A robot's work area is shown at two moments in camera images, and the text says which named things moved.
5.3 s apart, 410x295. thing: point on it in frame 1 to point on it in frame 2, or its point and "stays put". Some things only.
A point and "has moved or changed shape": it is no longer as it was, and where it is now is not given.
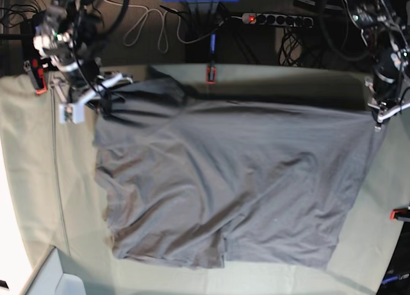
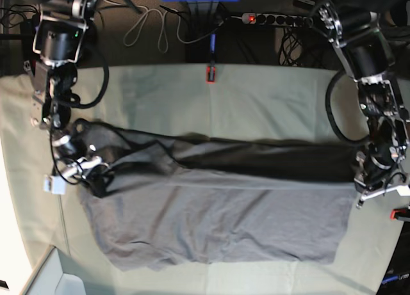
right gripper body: [385, 111] to [380, 175]
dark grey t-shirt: [193, 182] has moved or changed shape
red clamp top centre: [211, 75] stays put
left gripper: [73, 108] to [88, 169]
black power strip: [278, 20] stays put
